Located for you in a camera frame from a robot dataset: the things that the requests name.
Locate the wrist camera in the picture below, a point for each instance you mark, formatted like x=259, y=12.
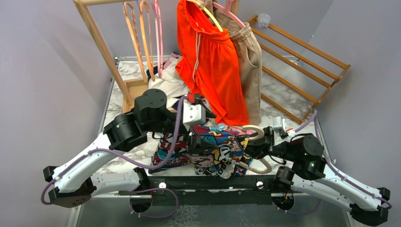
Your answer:
x=281, y=128
x=193, y=115

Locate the pink hanger right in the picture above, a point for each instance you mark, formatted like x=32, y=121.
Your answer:
x=226, y=10

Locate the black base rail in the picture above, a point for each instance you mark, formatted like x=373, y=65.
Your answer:
x=207, y=190

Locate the beige shorts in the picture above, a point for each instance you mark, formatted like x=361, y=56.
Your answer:
x=249, y=59

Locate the wooden clothes rack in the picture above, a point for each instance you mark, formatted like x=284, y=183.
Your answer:
x=131, y=88

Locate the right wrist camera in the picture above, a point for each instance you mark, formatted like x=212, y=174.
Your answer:
x=281, y=128

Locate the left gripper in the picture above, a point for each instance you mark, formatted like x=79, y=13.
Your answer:
x=194, y=146

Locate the pink white navy garment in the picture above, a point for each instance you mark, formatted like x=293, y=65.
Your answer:
x=170, y=82

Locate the yellow hanger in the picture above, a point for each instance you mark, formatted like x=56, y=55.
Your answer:
x=202, y=7

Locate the light blue toy case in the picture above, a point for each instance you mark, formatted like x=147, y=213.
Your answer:
x=215, y=126

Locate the pink hanger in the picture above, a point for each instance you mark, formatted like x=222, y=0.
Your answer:
x=159, y=36
x=226, y=10

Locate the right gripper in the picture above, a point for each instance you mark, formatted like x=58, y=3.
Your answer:
x=259, y=148

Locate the comic print shorts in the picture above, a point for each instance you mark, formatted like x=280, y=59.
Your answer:
x=212, y=151

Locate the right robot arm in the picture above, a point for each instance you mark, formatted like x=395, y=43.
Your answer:
x=313, y=173

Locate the wooden slatted shelf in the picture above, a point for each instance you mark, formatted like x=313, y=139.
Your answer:
x=296, y=76

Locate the orange shorts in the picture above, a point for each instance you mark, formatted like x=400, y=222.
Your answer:
x=209, y=64

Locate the orange hanger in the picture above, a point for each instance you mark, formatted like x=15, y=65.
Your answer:
x=141, y=37

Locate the cream hanger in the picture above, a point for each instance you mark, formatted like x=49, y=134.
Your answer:
x=257, y=133

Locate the clear plastic cup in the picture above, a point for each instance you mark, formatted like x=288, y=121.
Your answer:
x=263, y=21

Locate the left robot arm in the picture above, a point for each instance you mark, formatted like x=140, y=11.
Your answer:
x=75, y=182

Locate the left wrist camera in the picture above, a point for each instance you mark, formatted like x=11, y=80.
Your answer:
x=193, y=115

